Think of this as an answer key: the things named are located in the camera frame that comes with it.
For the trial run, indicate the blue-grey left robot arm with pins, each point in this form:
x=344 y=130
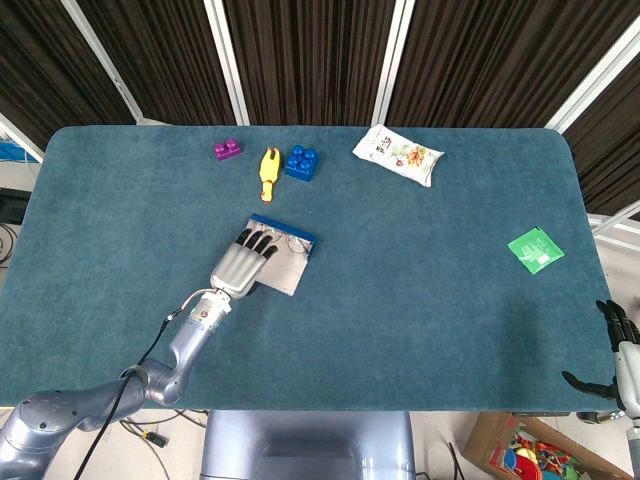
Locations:
x=192 y=340

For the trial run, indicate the wire-rimmed glasses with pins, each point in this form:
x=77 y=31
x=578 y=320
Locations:
x=295 y=246

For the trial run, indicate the green square sachet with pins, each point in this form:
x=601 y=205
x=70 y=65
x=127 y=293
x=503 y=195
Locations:
x=535 y=250

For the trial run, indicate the small black floor device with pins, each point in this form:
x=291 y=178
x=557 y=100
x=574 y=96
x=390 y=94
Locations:
x=157 y=441

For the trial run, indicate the white printed snack packet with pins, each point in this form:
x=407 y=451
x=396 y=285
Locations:
x=395 y=152

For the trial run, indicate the blue cardboard glasses case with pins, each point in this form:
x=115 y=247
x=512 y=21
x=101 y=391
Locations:
x=287 y=275

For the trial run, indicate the teal felt table cloth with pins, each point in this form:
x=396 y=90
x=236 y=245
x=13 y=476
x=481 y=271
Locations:
x=400 y=300

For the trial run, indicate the purple toy building brick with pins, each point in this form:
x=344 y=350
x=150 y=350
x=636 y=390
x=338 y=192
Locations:
x=227 y=151

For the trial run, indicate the dark brown pleated curtain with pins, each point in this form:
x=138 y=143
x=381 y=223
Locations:
x=310 y=60

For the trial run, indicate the yellow rubber chicken toy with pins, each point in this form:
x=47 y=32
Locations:
x=269 y=170

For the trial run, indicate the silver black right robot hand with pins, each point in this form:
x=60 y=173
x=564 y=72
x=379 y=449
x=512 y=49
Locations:
x=631 y=372

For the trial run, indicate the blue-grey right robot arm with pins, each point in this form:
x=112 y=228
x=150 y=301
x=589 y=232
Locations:
x=635 y=450

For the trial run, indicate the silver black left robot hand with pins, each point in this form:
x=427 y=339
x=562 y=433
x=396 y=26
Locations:
x=237 y=270

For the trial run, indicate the blue toy building brick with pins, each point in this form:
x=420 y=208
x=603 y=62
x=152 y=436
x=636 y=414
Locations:
x=300 y=166

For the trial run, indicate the white aluminium frame post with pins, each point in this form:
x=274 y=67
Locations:
x=100 y=60
x=595 y=80
x=20 y=135
x=227 y=65
x=392 y=65

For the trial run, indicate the cardboard box with toys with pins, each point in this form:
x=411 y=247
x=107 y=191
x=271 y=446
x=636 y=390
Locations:
x=480 y=440

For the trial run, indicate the blue-grey robot torso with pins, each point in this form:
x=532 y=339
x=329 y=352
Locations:
x=300 y=445

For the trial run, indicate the black box on floor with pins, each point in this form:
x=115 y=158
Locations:
x=12 y=206

